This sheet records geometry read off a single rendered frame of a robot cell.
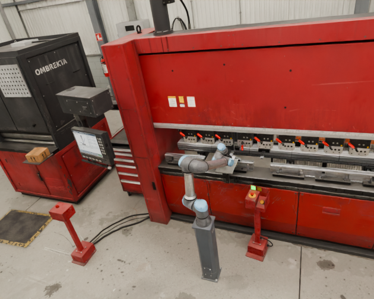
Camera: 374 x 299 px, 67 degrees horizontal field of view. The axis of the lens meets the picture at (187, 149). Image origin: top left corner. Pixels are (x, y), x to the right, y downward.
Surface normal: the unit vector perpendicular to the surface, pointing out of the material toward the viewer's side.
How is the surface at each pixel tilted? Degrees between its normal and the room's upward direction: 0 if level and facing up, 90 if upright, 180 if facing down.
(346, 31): 90
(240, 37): 90
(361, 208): 90
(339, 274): 0
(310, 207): 90
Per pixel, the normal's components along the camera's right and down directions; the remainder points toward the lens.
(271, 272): -0.14, -0.85
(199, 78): -0.37, 0.52
